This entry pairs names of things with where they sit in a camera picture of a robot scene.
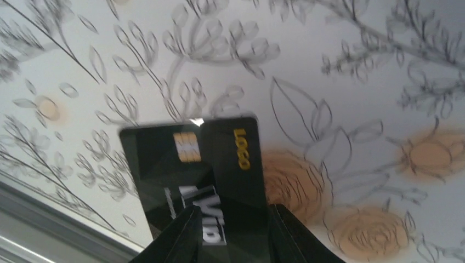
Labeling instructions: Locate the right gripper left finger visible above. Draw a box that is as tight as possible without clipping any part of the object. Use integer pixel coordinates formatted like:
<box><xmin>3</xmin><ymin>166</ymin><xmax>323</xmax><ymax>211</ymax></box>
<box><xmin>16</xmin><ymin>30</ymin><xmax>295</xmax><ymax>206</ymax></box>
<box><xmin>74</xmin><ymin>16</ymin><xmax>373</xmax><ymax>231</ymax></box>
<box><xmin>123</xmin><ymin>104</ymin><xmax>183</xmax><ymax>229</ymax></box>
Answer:
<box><xmin>129</xmin><ymin>205</ymin><xmax>202</xmax><ymax>263</ymax></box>

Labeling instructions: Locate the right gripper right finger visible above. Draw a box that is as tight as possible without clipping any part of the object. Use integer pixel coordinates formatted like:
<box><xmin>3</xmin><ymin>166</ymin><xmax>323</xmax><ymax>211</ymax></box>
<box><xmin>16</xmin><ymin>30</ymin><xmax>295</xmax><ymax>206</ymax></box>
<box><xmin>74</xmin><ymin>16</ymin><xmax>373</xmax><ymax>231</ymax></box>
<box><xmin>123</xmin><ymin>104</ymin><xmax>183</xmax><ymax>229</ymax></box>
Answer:
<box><xmin>268</xmin><ymin>204</ymin><xmax>344</xmax><ymax>263</ymax></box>

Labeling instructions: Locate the black VIP card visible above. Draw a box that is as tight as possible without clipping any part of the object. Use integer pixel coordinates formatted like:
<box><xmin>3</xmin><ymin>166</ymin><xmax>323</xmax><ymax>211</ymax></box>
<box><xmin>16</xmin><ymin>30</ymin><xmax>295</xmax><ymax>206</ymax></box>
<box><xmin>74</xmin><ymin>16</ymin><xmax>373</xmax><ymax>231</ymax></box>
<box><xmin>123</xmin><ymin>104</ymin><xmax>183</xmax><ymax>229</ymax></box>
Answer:
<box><xmin>119</xmin><ymin>116</ymin><xmax>271</xmax><ymax>262</ymax></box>

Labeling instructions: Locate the floral patterned table mat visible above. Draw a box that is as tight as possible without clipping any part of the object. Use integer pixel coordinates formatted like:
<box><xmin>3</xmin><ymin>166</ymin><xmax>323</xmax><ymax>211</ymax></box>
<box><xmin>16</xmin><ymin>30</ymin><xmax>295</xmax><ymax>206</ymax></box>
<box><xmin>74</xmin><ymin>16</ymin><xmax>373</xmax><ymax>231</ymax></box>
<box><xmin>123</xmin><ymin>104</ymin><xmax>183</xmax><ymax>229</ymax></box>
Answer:
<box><xmin>1</xmin><ymin>1</ymin><xmax>464</xmax><ymax>262</ymax></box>

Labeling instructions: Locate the aluminium rail frame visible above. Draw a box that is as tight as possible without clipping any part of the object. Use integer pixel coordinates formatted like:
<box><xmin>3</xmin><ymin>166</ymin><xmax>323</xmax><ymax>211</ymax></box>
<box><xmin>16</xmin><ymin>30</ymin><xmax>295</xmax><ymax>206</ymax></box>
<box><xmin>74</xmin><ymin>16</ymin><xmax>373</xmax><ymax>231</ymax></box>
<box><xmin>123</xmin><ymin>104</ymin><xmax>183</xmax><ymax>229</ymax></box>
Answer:
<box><xmin>1</xmin><ymin>172</ymin><xmax>144</xmax><ymax>262</ymax></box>

